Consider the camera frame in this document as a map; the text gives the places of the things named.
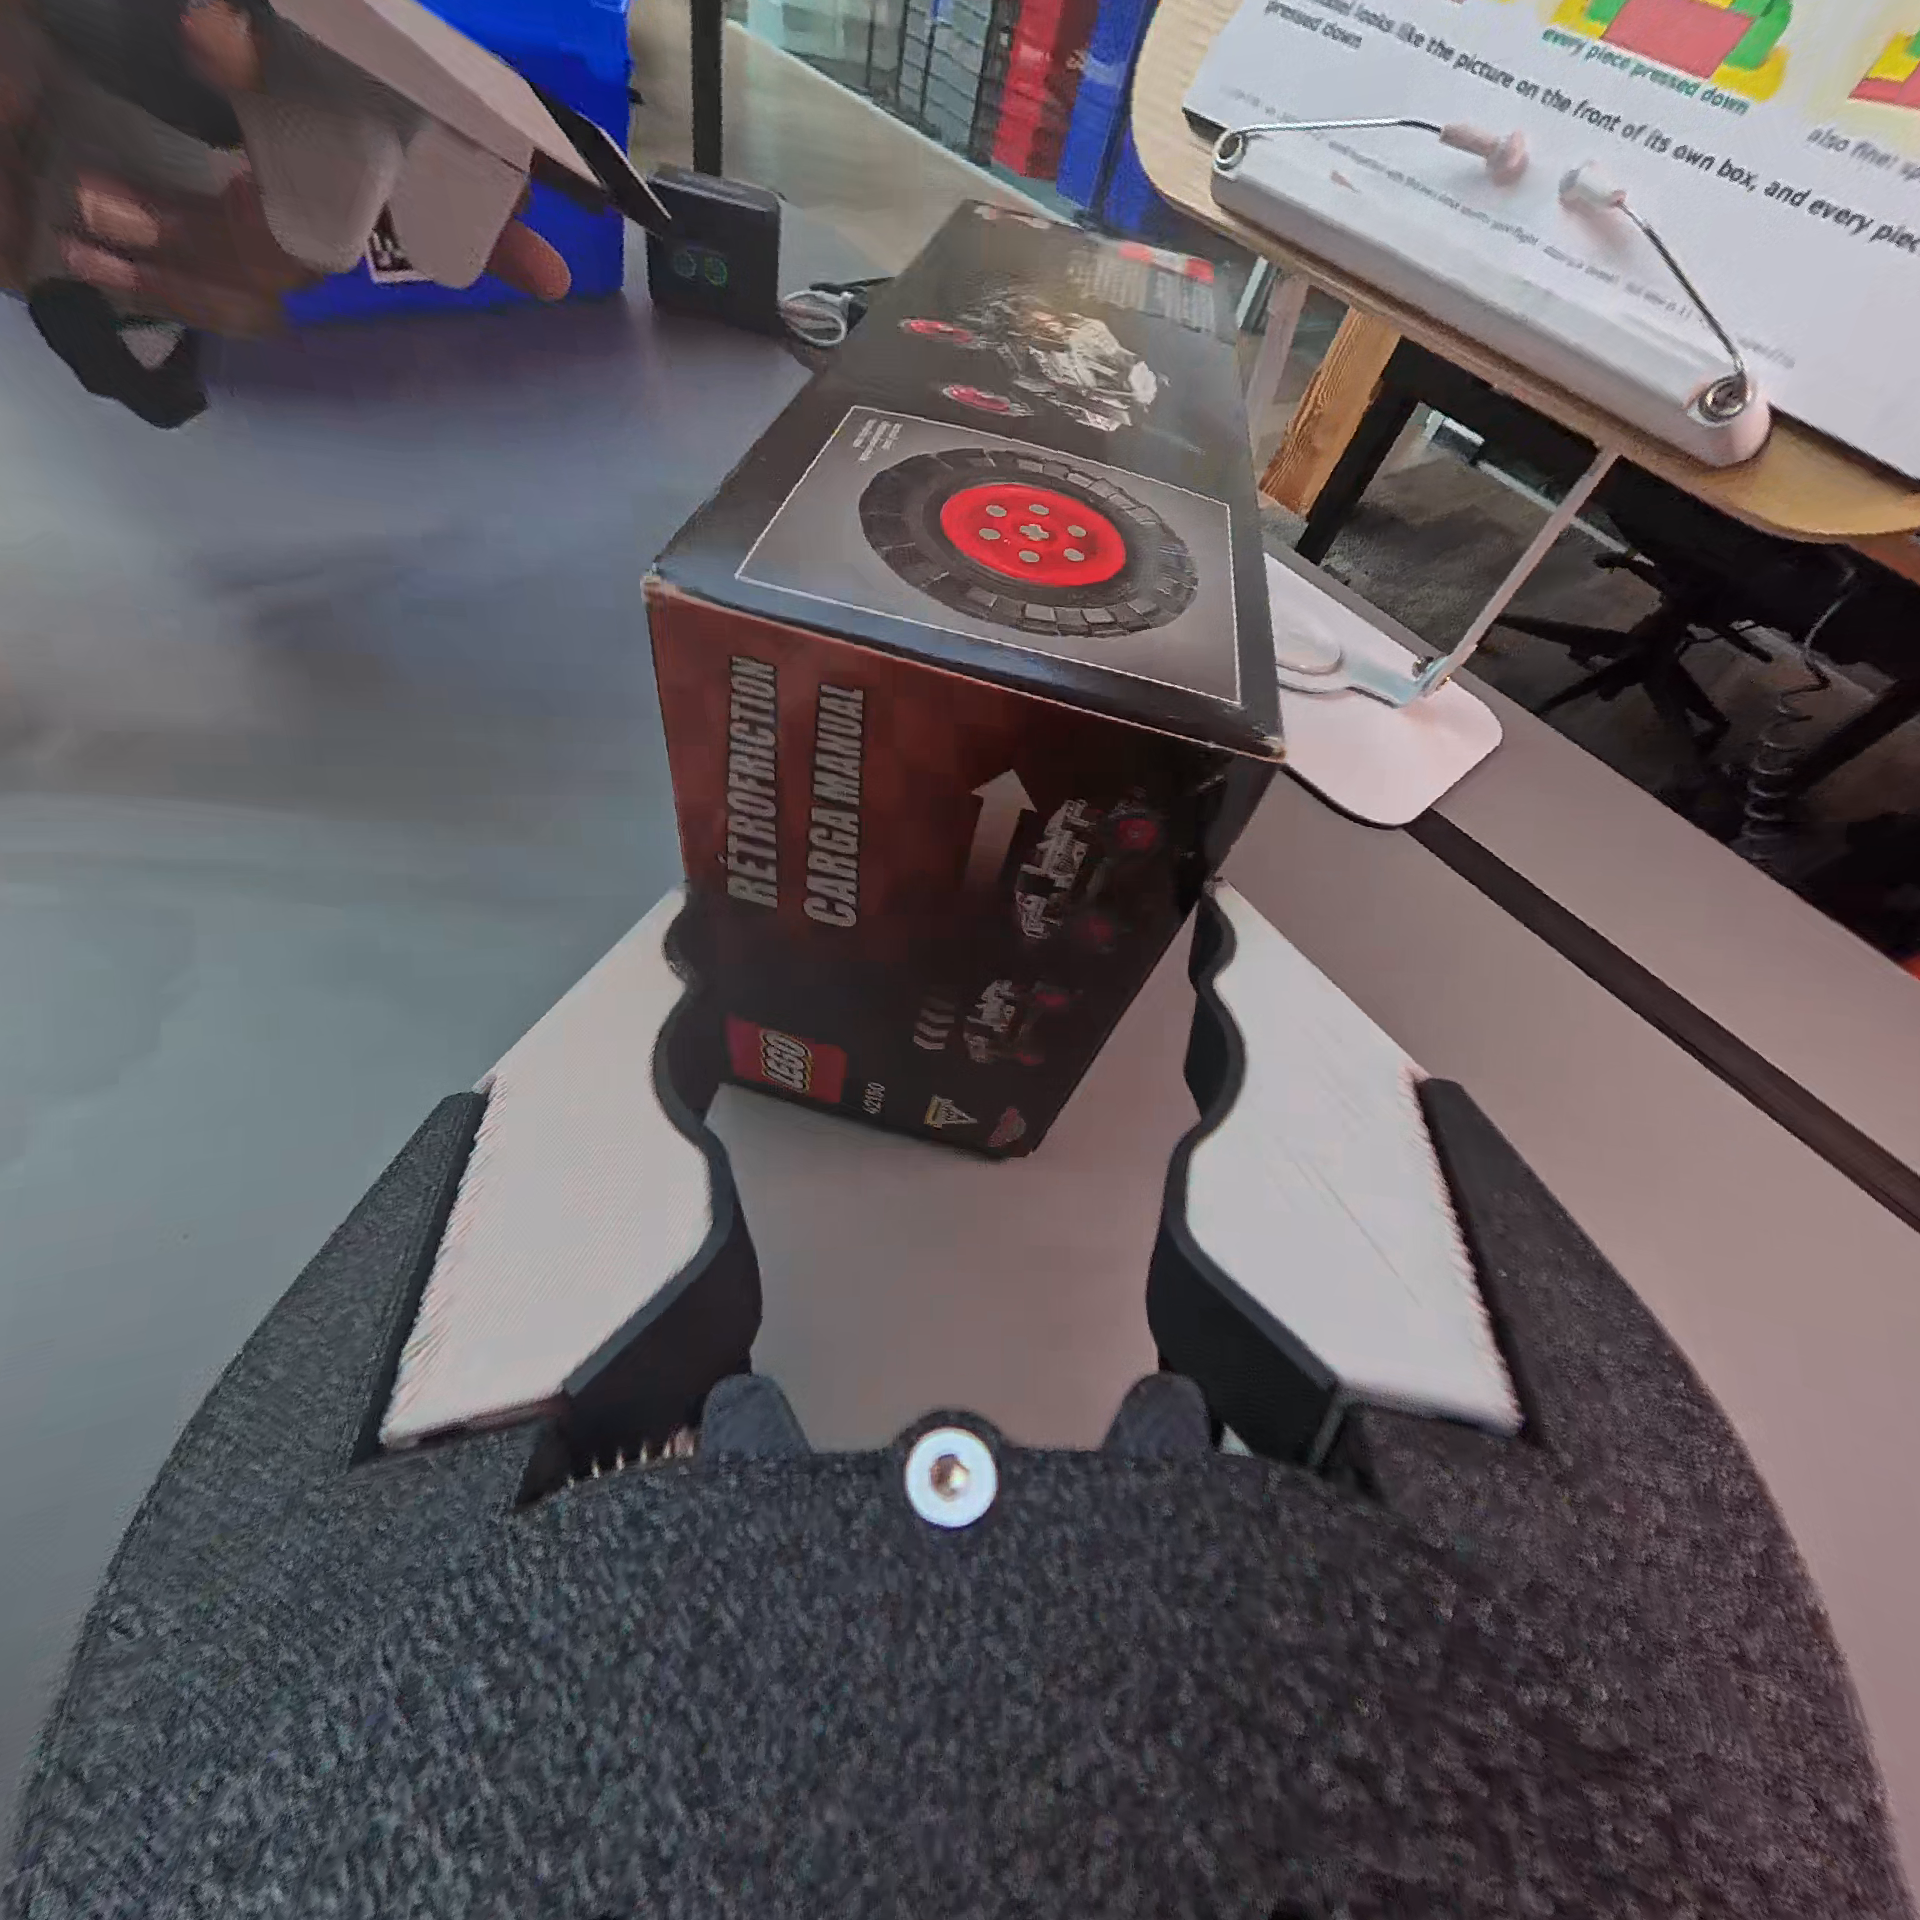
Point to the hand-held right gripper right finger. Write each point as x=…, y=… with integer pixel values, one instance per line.
x=1336, y=1202

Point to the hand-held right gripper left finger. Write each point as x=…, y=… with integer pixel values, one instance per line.
x=557, y=1202

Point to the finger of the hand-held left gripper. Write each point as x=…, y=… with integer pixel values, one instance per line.
x=435, y=77

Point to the toy truck set box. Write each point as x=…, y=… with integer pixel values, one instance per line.
x=974, y=722

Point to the person's left hand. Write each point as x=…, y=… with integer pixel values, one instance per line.
x=166, y=242

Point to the blue plastic bin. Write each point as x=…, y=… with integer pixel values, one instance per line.
x=569, y=90

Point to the small black device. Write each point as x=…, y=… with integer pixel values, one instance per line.
x=713, y=242

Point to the red storage bins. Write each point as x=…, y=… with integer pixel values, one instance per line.
x=1035, y=77

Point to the black office chair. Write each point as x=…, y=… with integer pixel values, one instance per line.
x=1650, y=645

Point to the blue storage bins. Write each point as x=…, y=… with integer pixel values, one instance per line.
x=1125, y=90

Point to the wooden book stand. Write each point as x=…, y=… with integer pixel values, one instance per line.
x=1845, y=495

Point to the white page holder bar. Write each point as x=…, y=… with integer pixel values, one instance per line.
x=1499, y=284

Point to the white instruction sheet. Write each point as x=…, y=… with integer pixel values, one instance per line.
x=1650, y=150

